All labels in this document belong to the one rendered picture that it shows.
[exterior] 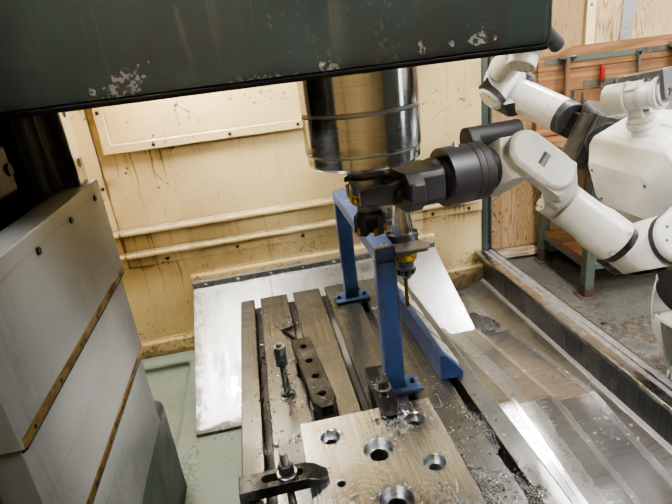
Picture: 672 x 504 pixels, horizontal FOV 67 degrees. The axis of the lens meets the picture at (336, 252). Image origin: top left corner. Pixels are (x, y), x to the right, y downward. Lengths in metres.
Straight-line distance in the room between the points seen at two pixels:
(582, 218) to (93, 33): 0.68
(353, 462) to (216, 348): 0.93
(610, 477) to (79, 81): 1.12
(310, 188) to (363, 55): 1.21
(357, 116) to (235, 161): 1.12
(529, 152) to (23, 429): 0.71
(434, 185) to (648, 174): 0.56
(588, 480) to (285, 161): 1.22
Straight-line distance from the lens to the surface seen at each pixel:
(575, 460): 1.22
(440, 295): 1.77
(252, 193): 1.75
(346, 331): 1.32
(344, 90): 0.63
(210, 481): 1.41
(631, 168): 1.21
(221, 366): 1.64
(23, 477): 0.66
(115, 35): 0.58
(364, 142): 0.64
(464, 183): 0.75
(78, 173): 0.93
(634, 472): 1.26
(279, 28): 0.57
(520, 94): 1.51
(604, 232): 0.86
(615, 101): 1.22
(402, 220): 0.99
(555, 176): 0.80
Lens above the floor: 1.57
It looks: 22 degrees down
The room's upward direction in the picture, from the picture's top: 7 degrees counter-clockwise
